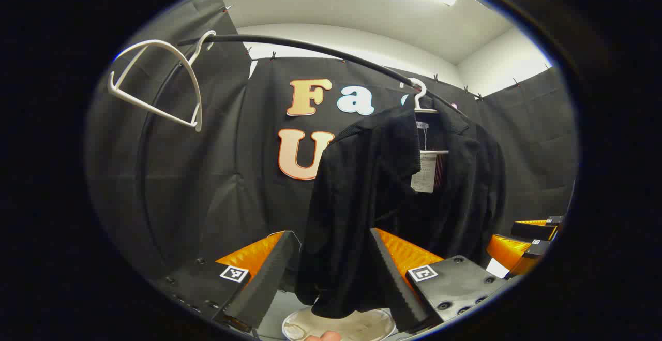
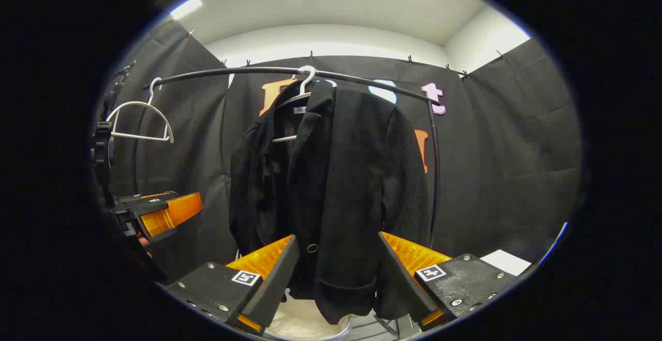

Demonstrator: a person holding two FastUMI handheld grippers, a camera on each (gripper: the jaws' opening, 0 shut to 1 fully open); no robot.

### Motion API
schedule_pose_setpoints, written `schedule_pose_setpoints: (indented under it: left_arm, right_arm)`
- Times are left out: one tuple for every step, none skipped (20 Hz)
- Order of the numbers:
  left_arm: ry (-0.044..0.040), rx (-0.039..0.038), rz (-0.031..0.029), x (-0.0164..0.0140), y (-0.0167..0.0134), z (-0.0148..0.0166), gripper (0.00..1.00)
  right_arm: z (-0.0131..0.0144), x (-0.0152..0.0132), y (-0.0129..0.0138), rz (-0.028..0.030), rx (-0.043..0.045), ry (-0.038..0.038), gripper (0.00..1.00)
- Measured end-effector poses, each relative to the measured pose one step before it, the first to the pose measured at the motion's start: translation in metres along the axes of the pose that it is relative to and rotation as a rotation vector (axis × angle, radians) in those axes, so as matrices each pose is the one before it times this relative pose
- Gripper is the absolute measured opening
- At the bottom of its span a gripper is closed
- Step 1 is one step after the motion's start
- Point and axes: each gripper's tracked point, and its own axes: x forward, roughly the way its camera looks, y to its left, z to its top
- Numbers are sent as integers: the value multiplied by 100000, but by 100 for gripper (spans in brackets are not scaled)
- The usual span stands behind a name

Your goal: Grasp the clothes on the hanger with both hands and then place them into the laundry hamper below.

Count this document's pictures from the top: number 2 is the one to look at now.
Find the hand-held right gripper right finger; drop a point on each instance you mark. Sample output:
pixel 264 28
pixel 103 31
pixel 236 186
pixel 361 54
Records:
pixel 403 279

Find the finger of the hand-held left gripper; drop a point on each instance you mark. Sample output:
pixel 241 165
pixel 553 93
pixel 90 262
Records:
pixel 145 202
pixel 173 217

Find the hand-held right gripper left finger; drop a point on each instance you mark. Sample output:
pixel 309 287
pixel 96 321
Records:
pixel 276 284

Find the black knit jacket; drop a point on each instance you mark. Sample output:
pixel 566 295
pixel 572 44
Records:
pixel 351 175

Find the white clothes hanger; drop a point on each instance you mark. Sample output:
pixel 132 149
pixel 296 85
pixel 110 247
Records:
pixel 139 136
pixel 302 88

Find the white sheet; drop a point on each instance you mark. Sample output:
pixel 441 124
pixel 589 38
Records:
pixel 507 262

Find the black backdrop cloth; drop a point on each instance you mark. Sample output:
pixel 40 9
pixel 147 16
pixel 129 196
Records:
pixel 496 165

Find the ceiling light panel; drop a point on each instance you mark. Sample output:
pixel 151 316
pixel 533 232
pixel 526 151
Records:
pixel 186 8

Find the row of backdrop clips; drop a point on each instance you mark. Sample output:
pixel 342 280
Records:
pixel 311 55

